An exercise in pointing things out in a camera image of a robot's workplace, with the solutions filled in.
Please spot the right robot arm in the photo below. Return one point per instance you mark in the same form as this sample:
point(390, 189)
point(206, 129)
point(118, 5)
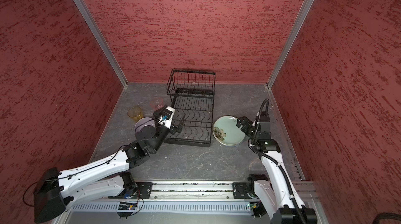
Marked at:
point(277, 194)

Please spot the pale green plate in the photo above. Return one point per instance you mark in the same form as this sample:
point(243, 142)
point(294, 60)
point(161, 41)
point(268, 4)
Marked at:
point(226, 132)

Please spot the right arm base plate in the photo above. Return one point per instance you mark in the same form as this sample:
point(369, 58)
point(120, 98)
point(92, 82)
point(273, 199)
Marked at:
point(242, 191)

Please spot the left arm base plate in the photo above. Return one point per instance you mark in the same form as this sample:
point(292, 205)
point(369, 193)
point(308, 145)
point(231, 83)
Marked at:
point(142, 190)

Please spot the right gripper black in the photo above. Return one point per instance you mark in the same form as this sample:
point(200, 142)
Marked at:
point(243, 119)

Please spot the pink glass cup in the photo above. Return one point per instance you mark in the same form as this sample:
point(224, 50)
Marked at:
point(157, 103)

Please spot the right corner aluminium profile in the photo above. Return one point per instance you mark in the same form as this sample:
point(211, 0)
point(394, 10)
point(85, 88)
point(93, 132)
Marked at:
point(298, 23)

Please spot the amber glass cup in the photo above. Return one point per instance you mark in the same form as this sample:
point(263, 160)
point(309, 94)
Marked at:
point(135, 113)

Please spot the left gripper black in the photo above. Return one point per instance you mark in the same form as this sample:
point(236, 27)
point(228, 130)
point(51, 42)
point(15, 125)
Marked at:
point(175, 129)

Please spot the black wire dish rack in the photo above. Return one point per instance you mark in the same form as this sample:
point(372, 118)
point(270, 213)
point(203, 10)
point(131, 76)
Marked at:
point(192, 95)

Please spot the left corner aluminium profile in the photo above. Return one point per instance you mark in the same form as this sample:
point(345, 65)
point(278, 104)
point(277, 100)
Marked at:
point(90, 21)

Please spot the lavender ceramic bowl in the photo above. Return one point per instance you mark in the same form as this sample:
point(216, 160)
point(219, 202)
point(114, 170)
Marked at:
point(147, 121)

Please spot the white slotted cable duct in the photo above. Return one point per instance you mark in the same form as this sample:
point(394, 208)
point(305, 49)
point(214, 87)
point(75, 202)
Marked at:
point(230, 208)

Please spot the corner aluminium profile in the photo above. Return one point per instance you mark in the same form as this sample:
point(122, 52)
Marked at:
point(90, 21)
point(298, 23)

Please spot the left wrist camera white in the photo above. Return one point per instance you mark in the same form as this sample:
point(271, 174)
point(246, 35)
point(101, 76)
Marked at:
point(165, 116)

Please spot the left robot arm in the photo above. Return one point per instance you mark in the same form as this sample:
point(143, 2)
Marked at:
point(57, 191)

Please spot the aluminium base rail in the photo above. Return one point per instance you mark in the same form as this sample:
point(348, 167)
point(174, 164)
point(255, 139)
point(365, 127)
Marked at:
point(165, 190)

